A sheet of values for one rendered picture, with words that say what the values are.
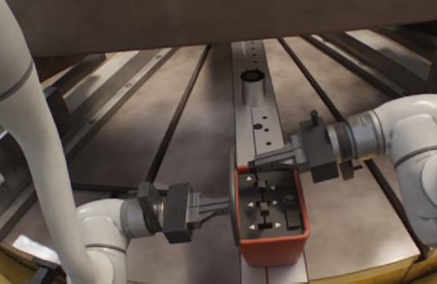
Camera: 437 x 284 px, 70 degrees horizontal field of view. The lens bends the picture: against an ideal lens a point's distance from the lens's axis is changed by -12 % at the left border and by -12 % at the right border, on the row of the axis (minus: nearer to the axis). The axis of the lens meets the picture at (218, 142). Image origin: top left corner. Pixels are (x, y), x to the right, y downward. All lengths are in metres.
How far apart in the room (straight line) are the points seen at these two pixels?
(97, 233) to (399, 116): 0.65
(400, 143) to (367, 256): 0.64
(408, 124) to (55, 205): 0.62
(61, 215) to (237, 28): 0.79
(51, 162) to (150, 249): 0.78
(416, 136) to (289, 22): 0.63
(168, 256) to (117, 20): 0.81
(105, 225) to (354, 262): 0.79
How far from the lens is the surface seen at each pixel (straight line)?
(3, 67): 0.44
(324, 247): 1.23
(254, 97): 1.12
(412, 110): 0.68
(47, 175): 0.57
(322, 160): 0.64
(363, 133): 0.66
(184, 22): 1.14
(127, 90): 2.05
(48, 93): 1.62
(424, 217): 0.63
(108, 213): 0.79
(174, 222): 0.74
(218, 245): 1.24
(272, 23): 1.13
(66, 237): 0.62
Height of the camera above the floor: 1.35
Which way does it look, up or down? 40 degrees down
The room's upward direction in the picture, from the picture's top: 10 degrees counter-clockwise
